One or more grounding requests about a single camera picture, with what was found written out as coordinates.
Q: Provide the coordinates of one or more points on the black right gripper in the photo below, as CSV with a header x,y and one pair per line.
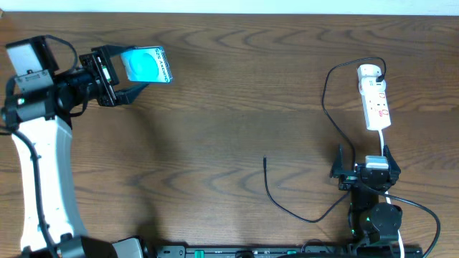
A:
x,y
348,179

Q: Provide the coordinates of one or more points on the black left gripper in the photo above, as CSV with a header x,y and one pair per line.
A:
x,y
104,75

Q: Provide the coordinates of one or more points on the blue Galaxy smartphone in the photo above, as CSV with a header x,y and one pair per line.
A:
x,y
147,64

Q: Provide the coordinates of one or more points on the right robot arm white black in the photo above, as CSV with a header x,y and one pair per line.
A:
x,y
373,223

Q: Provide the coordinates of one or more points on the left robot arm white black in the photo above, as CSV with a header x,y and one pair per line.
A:
x,y
38,110

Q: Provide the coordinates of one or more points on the white USB charger adapter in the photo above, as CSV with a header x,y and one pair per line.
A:
x,y
370,70

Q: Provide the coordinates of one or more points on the white power strip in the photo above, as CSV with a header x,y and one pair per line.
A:
x,y
374,101

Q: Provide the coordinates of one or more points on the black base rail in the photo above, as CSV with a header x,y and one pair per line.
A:
x,y
314,249

